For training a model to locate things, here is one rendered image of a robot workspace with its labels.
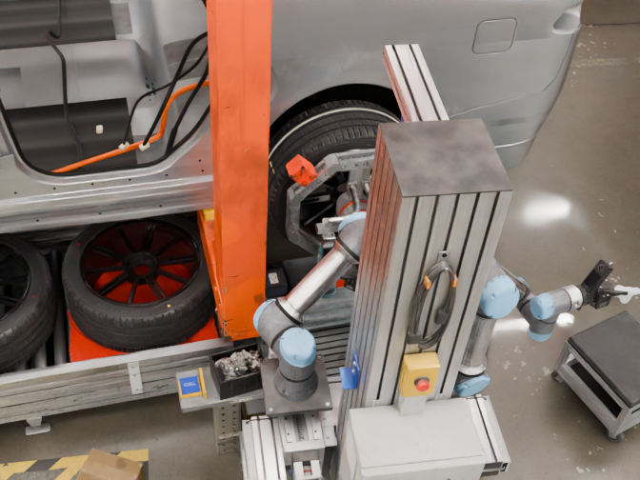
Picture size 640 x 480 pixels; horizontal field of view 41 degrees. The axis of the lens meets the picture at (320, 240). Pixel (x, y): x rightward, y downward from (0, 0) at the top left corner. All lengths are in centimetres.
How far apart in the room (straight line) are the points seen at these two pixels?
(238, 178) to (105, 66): 147
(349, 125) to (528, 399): 155
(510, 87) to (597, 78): 251
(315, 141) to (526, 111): 96
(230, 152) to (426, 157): 95
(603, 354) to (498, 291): 150
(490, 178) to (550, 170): 333
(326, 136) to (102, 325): 119
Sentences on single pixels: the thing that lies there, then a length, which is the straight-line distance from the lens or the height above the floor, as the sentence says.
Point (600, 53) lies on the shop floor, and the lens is 637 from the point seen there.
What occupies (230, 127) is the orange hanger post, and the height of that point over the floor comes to 159.
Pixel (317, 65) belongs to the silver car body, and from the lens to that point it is 324.
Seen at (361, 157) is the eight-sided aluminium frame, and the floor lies 112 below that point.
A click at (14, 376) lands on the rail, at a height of 39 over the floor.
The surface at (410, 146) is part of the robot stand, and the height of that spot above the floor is 203.
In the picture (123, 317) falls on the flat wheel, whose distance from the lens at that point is 356.
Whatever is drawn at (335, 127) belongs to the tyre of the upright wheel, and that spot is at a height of 117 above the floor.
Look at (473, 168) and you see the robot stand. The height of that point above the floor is 203.
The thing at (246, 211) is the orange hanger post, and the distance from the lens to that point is 290.
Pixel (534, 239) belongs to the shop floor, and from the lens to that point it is 477.
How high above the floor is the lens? 325
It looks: 46 degrees down
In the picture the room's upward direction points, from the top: 5 degrees clockwise
